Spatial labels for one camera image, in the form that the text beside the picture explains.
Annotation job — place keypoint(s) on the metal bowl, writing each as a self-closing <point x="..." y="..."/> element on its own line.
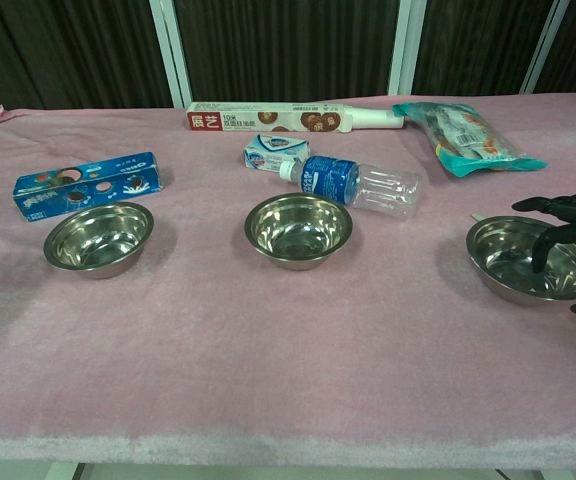
<point x="99" y="240"/>
<point x="298" y="231"/>
<point x="533" y="260"/>

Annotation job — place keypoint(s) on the small white blue soap box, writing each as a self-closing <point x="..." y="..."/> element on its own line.
<point x="273" y="151"/>

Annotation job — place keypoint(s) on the pink table cloth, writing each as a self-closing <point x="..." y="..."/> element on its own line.
<point x="248" y="325"/>

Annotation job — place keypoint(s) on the clear plastic water bottle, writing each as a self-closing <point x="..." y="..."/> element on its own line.
<point x="353" y="185"/>

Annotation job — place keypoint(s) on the long baking paper box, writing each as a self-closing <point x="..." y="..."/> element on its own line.
<point x="273" y="120"/>

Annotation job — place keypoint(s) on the blue Oreo cookie box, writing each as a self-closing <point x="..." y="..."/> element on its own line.
<point x="88" y="184"/>

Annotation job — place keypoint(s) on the teal snack package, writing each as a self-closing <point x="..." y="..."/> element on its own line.
<point x="468" y="137"/>

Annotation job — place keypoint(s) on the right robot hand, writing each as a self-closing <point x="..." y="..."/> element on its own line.
<point x="575" y="220"/>

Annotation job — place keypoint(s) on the white partition frame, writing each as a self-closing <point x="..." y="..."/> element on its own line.
<point x="173" y="50"/>

